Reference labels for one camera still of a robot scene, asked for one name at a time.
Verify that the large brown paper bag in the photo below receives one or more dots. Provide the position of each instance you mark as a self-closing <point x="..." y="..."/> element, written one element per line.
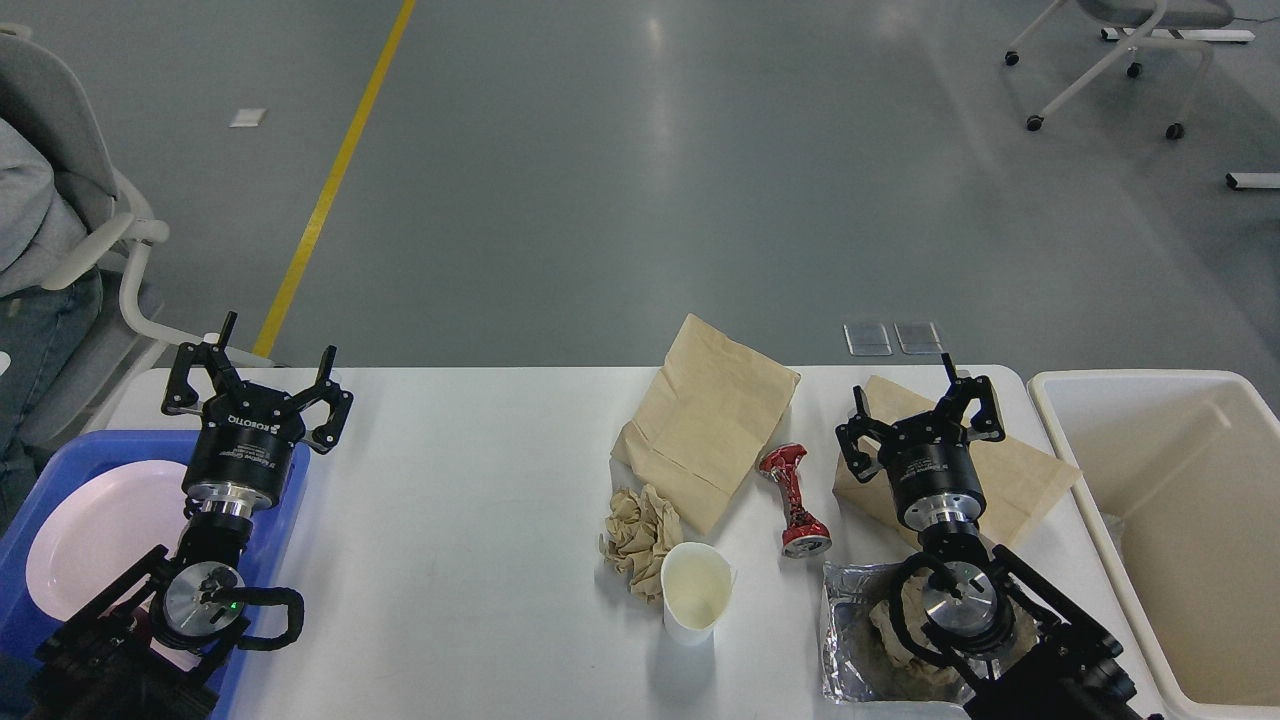
<point x="704" y="420"/>

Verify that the seated person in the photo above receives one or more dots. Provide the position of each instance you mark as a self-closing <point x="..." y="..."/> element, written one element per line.
<point x="40" y="329"/>

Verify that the floor plate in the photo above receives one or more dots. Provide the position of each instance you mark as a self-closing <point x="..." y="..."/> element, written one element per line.
<point x="919" y="338"/>
<point x="868" y="339"/>

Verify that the brown paper bag right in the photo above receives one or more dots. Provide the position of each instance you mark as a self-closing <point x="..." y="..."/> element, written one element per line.
<point x="1021" y="484"/>

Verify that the left floor plate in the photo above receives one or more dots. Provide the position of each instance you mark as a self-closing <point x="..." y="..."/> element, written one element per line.
<point x="868" y="339"/>

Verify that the right floor plate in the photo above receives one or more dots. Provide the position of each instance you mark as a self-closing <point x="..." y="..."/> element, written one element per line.
<point x="919" y="338"/>

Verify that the white rolling chair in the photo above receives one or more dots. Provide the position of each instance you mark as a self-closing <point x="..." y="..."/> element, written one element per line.
<point x="1144" y="16"/>

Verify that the pink mug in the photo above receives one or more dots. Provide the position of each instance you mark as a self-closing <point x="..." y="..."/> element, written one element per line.
<point x="144" y="630"/>

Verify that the crumpled brown paper wad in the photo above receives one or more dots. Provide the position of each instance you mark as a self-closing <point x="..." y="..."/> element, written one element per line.
<point x="895" y="640"/>

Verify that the grey office chair left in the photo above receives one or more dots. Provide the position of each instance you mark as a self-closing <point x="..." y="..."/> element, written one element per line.
<point x="45" y="102"/>

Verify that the blue plastic tray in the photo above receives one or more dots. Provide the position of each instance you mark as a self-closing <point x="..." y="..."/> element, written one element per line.
<point x="25" y="627"/>

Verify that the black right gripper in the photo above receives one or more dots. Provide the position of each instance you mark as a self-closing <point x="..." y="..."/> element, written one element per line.
<point x="930" y="470"/>

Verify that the silver foil wrapper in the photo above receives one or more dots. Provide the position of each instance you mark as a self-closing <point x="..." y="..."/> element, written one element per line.
<point x="855" y="665"/>

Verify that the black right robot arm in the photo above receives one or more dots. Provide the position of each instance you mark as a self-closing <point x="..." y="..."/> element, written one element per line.
<point x="1073" y="672"/>

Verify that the white plastic bin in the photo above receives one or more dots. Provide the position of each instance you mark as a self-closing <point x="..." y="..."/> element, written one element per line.
<point x="1180" y="492"/>

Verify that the crumpled brown napkin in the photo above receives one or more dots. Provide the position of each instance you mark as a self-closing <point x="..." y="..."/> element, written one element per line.
<point x="638" y="534"/>

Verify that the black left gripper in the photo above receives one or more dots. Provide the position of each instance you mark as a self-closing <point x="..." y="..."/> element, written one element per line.
<point x="248" y="450"/>

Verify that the pink plate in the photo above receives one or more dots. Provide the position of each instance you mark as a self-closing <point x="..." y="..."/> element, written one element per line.
<point x="102" y="529"/>

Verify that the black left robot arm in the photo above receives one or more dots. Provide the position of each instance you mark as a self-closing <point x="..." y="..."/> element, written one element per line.
<point x="146" y="646"/>

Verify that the white floor tag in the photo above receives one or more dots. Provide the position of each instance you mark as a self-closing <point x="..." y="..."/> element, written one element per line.
<point x="245" y="118"/>

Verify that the white bar far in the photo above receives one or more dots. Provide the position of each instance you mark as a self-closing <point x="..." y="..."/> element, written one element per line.
<point x="1215" y="36"/>

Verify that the white bar on floor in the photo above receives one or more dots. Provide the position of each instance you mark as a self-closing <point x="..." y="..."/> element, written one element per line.
<point x="1240" y="181"/>

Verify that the crushed red can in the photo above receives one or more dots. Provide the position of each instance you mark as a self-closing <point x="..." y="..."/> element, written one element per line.
<point x="804" y="535"/>

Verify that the white paper cup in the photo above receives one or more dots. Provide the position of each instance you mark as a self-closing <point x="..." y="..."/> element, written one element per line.
<point x="697" y="584"/>

